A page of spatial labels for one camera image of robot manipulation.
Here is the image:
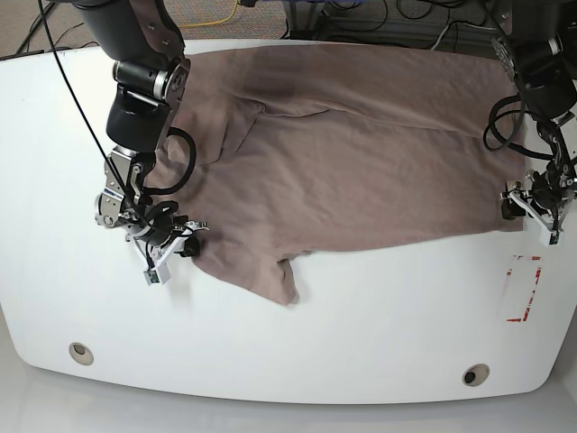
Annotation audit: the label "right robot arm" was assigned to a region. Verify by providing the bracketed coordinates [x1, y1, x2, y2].
[73, 1, 197, 254]

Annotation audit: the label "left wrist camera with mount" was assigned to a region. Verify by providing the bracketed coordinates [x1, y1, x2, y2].
[500, 181, 575, 246]

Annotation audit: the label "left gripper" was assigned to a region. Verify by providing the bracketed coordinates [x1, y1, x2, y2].
[501, 198, 526, 220]

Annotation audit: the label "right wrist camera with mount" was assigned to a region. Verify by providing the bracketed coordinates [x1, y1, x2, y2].
[126, 221, 209, 286]

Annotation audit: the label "table cable grommet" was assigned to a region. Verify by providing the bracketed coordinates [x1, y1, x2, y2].
[69, 343, 94, 366]
[463, 364, 490, 387]

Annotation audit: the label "yellow cable on floor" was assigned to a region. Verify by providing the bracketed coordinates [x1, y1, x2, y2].
[179, 0, 239, 31]

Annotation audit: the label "left table cable grommet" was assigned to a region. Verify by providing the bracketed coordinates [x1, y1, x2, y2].
[69, 343, 94, 366]

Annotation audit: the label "right table cable grommet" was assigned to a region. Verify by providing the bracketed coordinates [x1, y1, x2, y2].
[463, 364, 490, 387]

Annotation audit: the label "black cables on floor left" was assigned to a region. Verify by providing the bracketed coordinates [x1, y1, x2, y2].
[16, 0, 100, 53]

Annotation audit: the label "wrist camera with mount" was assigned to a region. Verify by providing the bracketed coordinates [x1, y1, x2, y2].
[500, 181, 575, 246]
[126, 221, 209, 286]

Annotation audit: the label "red tape rectangle marking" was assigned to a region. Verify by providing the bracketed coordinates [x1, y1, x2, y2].
[501, 255, 543, 323]

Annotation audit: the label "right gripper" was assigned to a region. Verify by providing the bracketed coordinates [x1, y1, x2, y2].
[172, 235, 201, 258]

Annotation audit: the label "mauve t-shirt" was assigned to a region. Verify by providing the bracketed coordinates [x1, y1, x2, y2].
[173, 43, 526, 305]

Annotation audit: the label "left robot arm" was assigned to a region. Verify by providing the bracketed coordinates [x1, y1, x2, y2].
[479, 1, 576, 222]

